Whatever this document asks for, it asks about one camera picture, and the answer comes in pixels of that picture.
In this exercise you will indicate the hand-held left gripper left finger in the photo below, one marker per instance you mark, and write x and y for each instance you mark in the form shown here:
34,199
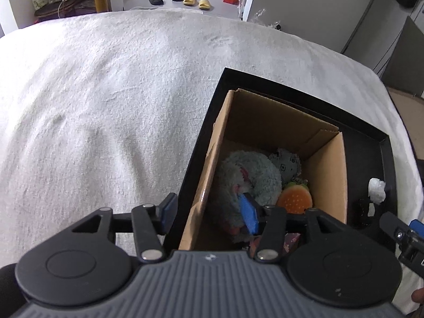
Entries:
169,210

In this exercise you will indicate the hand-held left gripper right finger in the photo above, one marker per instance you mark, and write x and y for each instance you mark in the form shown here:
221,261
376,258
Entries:
248,216

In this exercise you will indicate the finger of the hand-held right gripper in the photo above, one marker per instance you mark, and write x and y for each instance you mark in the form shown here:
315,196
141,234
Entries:
396,230
417,227

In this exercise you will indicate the large grey pink plush toy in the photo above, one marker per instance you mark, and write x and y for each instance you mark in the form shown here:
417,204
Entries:
238,179

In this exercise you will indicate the orange burger plush toy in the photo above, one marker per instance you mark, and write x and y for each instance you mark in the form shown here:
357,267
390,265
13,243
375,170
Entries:
294,200

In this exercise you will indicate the small grey-blue plush toy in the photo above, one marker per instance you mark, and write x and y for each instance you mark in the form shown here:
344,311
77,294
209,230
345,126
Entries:
285,167

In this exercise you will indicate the black tray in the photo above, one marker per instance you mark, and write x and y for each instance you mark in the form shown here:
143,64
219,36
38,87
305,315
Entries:
364,145

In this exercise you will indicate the brown cardboard box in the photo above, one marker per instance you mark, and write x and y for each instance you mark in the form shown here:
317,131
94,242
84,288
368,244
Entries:
265,122

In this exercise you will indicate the person's right hand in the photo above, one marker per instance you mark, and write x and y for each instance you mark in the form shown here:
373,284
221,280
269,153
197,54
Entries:
419,294

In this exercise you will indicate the black object with white label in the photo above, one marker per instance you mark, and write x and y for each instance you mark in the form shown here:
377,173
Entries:
364,212

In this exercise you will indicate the white crumpled tissue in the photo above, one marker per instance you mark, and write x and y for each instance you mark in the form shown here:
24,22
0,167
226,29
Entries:
377,190

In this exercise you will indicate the black table with brown top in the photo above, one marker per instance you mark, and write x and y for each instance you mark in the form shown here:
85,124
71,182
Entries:
409,106

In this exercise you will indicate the dark folding board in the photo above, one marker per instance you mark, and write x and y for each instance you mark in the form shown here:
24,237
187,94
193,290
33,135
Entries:
407,59

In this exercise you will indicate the clear plastic bag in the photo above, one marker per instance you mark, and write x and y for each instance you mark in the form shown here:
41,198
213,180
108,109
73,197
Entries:
268,18

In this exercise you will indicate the yellow slipper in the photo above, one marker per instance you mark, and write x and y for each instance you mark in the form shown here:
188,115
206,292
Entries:
189,0
204,4

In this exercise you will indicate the grey pole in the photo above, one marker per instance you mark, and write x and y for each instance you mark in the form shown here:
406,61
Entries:
362,16

